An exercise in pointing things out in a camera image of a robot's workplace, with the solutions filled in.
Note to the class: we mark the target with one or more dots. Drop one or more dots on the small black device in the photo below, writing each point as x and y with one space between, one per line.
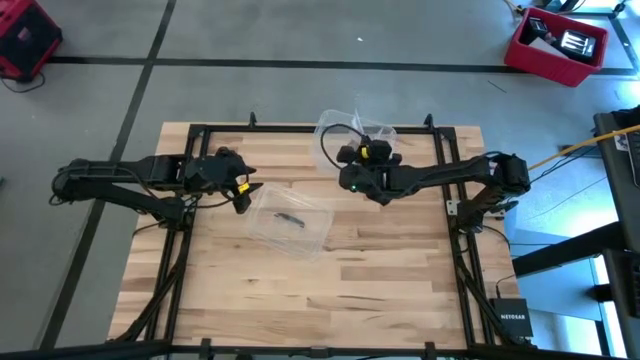
537 26

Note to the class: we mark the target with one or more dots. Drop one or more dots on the black metal table frame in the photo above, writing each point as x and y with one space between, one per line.
230 129

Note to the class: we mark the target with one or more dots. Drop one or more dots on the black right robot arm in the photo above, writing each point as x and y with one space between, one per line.
440 172

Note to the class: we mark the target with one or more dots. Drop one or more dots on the red black equipment case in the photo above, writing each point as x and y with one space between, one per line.
25 45

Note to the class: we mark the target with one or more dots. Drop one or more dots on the black silver device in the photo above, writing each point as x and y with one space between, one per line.
575 45

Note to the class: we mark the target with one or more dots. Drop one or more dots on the black network switch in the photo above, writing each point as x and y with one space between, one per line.
511 317

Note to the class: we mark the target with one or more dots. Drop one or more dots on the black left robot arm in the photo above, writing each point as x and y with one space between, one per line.
115 185

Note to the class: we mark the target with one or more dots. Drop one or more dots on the black desk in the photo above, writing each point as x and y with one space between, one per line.
617 210

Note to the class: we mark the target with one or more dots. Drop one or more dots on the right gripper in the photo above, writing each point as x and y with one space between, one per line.
370 177

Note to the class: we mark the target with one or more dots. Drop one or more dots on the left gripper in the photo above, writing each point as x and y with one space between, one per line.
215 172

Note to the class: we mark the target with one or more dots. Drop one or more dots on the red plastic crate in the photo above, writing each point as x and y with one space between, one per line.
545 67

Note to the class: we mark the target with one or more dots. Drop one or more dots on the clear plastic container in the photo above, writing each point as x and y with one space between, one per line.
327 122
290 237

